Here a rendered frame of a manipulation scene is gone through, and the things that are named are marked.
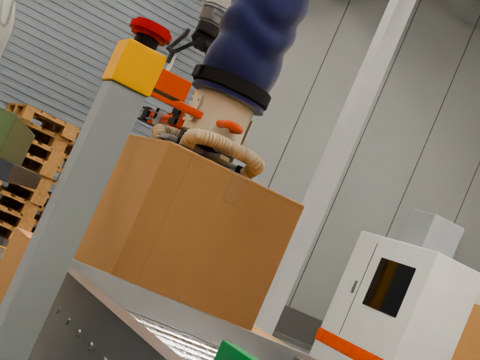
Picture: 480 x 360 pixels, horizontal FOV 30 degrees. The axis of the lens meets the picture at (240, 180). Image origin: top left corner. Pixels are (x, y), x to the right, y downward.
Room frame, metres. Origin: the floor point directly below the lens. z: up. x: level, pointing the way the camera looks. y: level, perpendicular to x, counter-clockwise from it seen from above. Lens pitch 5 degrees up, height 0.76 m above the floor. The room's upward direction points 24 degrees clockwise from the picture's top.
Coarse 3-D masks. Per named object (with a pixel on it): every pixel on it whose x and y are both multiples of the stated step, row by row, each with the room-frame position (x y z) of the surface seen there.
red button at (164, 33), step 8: (136, 24) 1.36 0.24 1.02; (144, 24) 1.36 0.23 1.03; (152, 24) 1.36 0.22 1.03; (136, 32) 1.39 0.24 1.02; (144, 32) 1.36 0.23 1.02; (152, 32) 1.36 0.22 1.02; (160, 32) 1.36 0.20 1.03; (168, 32) 1.38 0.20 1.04; (136, 40) 1.38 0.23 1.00; (144, 40) 1.37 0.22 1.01; (152, 40) 1.38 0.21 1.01; (160, 40) 1.37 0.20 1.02; (168, 40) 1.38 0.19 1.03; (152, 48) 1.38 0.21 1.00
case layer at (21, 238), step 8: (16, 232) 3.16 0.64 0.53; (24, 232) 3.10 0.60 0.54; (16, 240) 3.11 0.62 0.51; (24, 240) 3.00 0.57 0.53; (8, 248) 3.18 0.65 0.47; (16, 248) 3.06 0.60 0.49; (24, 248) 2.95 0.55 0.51; (8, 256) 3.12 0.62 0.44; (16, 256) 3.00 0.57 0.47; (0, 264) 3.18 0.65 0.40; (8, 264) 3.07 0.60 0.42; (16, 264) 2.96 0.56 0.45; (0, 272) 3.13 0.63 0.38; (8, 272) 3.02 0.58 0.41; (0, 280) 3.08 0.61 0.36; (8, 280) 2.98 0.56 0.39; (0, 288) 3.03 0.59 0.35; (0, 296) 2.98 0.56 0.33; (0, 304) 2.93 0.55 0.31; (256, 328) 3.42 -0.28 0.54; (272, 336) 3.34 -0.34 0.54
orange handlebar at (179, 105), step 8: (152, 96) 2.39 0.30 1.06; (160, 96) 2.38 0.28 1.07; (176, 104) 2.40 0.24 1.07; (184, 104) 2.41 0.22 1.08; (184, 112) 2.42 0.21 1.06; (192, 112) 2.42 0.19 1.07; (200, 112) 2.43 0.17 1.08; (184, 120) 2.67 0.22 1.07; (224, 120) 2.38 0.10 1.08; (232, 128) 2.36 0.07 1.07; (240, 128) 2.36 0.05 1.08
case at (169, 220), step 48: (144, 144) 2.24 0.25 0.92; (144, 192) 2.11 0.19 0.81; (192, 192) 2.13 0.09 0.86; (240, 192) 2.18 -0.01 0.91; (96, 240) 2.28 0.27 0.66; (144, 240) 2.11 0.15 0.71; (192, 240) 2.15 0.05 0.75; (240, 240) 2.20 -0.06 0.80; (288, 240) 2.25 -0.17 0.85; (192, 288) 2.17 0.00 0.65; (240, 288) 2.22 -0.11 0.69
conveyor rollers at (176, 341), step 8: (144, 320) 2.02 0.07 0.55; (152, 328) 1.94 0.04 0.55; (160, 328) 2.03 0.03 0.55; (160, 336) 1.85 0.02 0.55; (168, 336) 1.94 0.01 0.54; (176, 336) 1.97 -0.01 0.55; (184, 336) 2.06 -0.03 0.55; (168, 344) 1.85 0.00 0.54; (176, 344) 1.86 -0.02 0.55; (184, 344) 1.96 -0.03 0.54; (192, 344) 1.97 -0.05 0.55; (200, 344) 2.07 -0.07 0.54; (208, 344) 2.09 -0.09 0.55; (176, 352) 1.76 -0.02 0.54; (184, 352) 1.78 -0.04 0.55; (192, 352) 1.87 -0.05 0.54; (200, 352) 1.89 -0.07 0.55; (208, 352) 1.98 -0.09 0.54; (216, 352) 2.00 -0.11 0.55
